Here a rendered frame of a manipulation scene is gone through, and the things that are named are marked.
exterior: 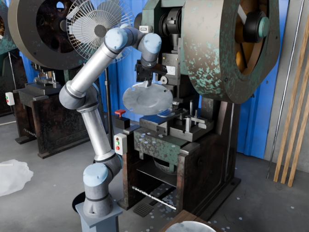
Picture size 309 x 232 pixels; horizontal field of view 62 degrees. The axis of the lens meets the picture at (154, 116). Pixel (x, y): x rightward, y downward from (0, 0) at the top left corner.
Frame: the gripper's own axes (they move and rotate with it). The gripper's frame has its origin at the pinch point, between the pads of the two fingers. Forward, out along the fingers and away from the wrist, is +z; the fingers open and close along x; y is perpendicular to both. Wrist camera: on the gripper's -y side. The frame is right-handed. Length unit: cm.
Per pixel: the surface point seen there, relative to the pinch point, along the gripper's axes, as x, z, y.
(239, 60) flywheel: -12, -4, -57
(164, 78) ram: -18.4, 22.0, -17.8
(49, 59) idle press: -89, 89, 65
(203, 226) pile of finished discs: 73, 21, -21
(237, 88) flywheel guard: 10.4, -9.0, -46.3
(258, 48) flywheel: -22, -2, -75
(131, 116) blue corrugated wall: -85, 220, -22
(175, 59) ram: -23.5, 9.5, -23.4
